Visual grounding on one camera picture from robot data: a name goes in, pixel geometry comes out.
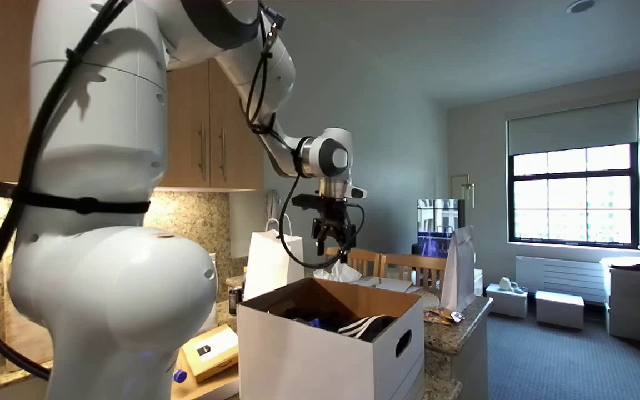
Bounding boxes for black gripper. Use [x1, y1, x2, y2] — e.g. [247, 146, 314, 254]
[314, 200, 357, 259]

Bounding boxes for white cardboard storage box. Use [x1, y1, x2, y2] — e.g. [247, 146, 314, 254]
[236, 275, 427, 400]

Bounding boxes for wooden chair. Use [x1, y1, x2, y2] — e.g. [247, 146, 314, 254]
[377, 250, 448, 294]
[344, 246, 385, 279]

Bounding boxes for black white striped sandal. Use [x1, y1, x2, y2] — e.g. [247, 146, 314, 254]
[337, 313, 397, 342]

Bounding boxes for tall narrow white bag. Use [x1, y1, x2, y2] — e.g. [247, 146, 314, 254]
[439, 225, 481, 312]

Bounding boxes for white square ottoman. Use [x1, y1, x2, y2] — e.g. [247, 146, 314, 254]
[533, 288, 587, 330]
[485, 275, 532, 319]

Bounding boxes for wooden cutting board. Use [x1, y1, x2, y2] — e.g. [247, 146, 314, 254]
[168, 354, 243, 400]

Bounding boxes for white radiator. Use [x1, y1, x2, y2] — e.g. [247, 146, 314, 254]
[513, 254, 606, 304]

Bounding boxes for black framed window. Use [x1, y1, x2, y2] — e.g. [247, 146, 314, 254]
[507, 142, 640, 250]

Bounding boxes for white roller blind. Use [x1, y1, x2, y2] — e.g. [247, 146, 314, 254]
[504, 98, 640, 157]

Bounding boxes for white side cabinet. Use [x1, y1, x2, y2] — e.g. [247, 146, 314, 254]
[603, 256, 640, 342]

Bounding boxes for round ceiling light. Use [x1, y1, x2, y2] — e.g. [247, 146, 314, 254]
[564, 0, 598, 15]

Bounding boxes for white paper bag with handles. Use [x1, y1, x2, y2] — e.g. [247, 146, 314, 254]
[243, 214, 306, 303]

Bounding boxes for wooden wall cabinets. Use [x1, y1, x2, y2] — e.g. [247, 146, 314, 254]
[0, 0, 265, 190]

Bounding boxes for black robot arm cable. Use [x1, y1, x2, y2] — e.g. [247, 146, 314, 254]
[0, 0, 371, 383]

